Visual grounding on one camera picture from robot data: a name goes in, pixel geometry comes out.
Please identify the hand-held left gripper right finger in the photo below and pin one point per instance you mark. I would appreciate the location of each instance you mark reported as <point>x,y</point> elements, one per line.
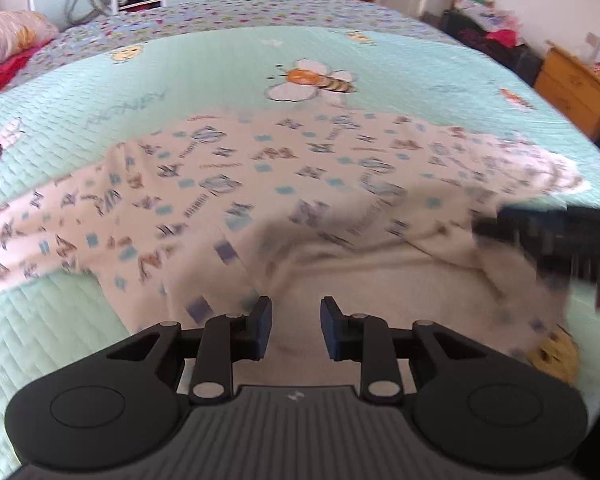
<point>330,327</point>

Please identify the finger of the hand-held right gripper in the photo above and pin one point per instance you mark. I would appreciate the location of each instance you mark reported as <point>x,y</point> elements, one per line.
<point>510,225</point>

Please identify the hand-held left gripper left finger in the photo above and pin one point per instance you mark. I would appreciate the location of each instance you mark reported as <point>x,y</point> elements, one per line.
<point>262,327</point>

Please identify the cream letter-print shirt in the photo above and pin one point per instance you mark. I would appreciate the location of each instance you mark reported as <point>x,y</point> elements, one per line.
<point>280,185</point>

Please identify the black chair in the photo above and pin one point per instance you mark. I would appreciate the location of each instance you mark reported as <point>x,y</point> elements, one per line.
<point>480,45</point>

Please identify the red cloth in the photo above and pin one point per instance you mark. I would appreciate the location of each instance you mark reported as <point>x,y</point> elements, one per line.
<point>501,39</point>

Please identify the white plastic bag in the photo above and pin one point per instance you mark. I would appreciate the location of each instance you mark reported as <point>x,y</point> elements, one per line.
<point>500,20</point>

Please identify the green white carton box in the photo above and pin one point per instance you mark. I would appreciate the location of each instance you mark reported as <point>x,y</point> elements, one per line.
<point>470,0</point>

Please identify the green bee-print quilt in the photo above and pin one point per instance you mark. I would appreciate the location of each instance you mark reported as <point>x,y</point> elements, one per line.
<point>205,65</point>

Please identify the red blanket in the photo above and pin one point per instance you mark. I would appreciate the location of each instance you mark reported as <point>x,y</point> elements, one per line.
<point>5,72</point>

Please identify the grey hoops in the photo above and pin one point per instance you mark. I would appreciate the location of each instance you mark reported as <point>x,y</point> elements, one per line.
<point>87,0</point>

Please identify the wall socket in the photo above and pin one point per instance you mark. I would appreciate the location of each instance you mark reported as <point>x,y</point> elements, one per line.
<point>593,38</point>

